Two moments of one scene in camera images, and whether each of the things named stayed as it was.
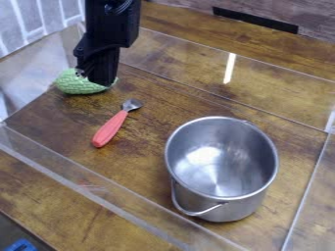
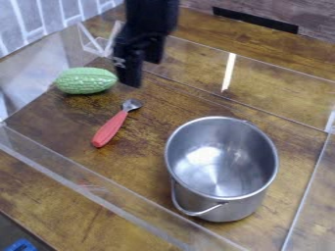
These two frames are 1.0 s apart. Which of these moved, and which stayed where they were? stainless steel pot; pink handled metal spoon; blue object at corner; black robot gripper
Moved: black robot gripper
Stayed: stainless steel pot; pink handled metal spoon; blue object at corner
